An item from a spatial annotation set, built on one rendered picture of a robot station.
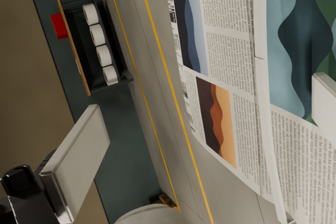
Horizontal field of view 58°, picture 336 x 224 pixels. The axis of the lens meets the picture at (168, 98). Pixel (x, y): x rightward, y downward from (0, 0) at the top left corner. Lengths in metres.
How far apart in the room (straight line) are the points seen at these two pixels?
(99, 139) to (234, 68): 0.14
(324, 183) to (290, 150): 0.03
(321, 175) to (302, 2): 0.12
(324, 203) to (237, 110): 0.10
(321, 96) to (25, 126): 6.54
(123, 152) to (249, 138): 6.50
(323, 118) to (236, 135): 0.14
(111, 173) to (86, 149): 6.66
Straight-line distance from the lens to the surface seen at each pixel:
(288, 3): 0.21
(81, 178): 0.17
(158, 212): 0.48
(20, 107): 6.64
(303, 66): 0.21
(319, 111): 0.19
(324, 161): 0.23
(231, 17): 0.26
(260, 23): 0.21
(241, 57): 0.26
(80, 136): 0.17
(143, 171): 6.95
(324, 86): 0.18
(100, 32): 6.06
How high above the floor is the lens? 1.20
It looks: 17 degrees down
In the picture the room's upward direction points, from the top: 109 degrees counter-clockwise
